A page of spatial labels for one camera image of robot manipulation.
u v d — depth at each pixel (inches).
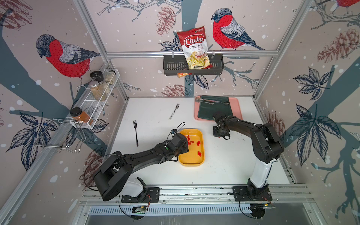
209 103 46.3
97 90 28.1
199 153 34.7
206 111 43.4
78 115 23.4
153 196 28.8
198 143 36.7
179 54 35.5
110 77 33.7
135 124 40.8
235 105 44.9
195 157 34.4
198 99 46.7
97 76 28.9
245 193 28.6
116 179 16.4
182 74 35.4
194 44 32.2
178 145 26.6
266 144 20.1
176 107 44.9
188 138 37.5
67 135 26.1
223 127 29.1
